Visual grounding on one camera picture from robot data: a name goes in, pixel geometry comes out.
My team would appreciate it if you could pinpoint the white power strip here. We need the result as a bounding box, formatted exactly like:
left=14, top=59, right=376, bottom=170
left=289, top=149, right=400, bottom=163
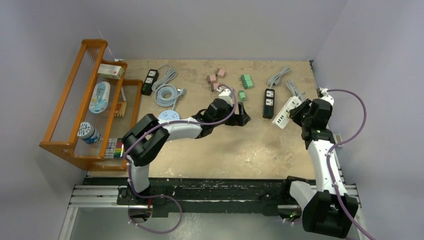
left=272, top=96, right=302, bottom=129

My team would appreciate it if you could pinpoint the green usb charger plug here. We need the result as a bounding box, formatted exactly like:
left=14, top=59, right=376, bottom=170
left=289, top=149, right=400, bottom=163
left=240, top=74, right=252, bottom=83

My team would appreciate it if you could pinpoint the pink charger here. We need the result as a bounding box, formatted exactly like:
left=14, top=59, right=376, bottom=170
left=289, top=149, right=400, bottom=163
left=206, top=74, right=218, bottom=84
left=210, top=82, right=220, bottom=92

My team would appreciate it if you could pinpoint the pink usb charger plug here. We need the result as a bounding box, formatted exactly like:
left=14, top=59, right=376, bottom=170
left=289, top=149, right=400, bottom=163
left=215, top=68, right=226, bottom=78

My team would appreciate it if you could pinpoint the round blue power socket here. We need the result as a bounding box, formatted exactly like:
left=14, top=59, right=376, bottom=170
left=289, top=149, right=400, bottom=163
left=157, top=110, right=180, bottom=121

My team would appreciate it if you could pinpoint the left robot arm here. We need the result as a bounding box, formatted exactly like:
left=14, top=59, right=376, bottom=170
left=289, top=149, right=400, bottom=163
left=121, top=98, right=251, bottom=205

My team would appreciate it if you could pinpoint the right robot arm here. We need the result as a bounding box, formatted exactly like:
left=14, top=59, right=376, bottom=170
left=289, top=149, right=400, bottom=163
left=280, top=98, right=359, bottom=239

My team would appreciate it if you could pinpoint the orange snack packet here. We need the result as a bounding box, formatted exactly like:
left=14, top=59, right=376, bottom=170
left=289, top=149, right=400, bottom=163
left=114, top=101, right=127, bottom=118

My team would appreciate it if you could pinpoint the colourful tube packet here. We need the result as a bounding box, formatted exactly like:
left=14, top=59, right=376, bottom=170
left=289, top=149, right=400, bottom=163
left=104, top=138, right=125, bottom=159

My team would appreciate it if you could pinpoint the white red box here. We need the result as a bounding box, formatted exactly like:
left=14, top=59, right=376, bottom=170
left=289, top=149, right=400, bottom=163
left=97, top=63, right=125, bottom=80

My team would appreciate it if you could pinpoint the blue blister pack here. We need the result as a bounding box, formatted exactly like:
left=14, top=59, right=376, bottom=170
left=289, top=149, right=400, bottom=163
left=88, top=81, right=111, bottom=114

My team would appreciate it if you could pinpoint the orange wooden rack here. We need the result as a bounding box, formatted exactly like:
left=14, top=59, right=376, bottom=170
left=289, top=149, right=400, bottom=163
left=39, top=39, right=143, bottom=172

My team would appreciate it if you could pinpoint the blue white cup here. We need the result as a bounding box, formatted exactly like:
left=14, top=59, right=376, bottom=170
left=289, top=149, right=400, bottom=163
left=77, top=121, right=100, bottom=145

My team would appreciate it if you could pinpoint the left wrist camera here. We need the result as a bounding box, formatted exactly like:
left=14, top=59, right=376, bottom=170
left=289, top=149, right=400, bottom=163
left=217, top=87, right=234, bottom=106

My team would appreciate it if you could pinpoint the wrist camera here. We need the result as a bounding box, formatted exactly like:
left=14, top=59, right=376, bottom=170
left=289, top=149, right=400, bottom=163
left=217, top=87, right=234, bottom=106
left=317, top=87, right=335, bottom=106

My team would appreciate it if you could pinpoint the grey cable bundle right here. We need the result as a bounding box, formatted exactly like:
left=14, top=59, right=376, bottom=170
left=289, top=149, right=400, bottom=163
left=285, top=79, right=306, bottom=100

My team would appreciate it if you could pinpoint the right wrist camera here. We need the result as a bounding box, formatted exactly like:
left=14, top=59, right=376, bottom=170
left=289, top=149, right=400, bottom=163
left=317, top=87, right=335, bottom=106

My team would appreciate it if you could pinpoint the grey cable bundle middle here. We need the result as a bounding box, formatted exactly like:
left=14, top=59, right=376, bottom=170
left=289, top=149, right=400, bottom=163
left=267, top=65, right=292, bottom=90

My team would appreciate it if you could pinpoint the white wall bracket lower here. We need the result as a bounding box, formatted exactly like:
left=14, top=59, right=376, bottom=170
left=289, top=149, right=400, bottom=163
left=333, top=134, right=343, bottom=148

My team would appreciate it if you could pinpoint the blue coiled cable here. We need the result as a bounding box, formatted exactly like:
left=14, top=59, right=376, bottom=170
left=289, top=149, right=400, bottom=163
left=154, top=83, right=186, bottom=112

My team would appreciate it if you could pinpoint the black metal base rail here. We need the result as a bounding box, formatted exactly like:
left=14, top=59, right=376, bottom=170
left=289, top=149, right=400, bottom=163
left=69, top=176, right=300, bottom=218

